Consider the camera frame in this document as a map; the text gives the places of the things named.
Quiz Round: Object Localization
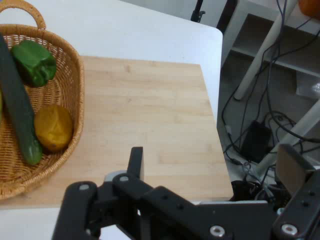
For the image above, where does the white table leg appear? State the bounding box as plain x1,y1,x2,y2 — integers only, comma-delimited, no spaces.
233,0,300,101
254,98,320,177

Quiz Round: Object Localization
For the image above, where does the green bell pepper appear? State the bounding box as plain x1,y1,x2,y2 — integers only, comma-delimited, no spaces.
10,39,58,88

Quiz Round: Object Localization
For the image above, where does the dark floor cable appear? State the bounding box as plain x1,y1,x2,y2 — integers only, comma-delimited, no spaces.
221,33,320,166
264,0,301,141

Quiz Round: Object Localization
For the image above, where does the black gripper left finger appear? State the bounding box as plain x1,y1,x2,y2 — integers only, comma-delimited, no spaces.
51,146,211,240

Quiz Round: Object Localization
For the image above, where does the wooden cutting board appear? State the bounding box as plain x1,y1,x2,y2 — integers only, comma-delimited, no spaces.
0,55,235,210

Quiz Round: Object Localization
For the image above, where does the grey shelf frame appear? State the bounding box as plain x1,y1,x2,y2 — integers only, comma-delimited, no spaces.
221,12,320,97

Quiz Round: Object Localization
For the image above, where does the round orange object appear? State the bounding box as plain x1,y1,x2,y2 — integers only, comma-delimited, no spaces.
298,0,320,18

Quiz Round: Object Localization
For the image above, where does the yellow bell pepper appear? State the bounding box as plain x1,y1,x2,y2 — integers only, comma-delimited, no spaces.
33,104,74,153

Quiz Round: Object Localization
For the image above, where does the black power adapter brick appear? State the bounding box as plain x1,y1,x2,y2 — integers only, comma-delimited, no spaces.
241,121,272,163

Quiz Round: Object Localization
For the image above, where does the black tripod stand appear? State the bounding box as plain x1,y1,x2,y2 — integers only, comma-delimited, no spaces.
190,0,206,23

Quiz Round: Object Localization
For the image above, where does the long dark green cucumber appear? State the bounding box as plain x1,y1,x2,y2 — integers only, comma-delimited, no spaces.
0,32,44,166

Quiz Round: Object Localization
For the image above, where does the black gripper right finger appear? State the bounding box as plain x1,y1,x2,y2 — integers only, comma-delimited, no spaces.
272,144,320,240

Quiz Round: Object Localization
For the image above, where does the woven wicker basket with handles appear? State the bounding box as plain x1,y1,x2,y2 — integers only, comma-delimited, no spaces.
0,0,85,201

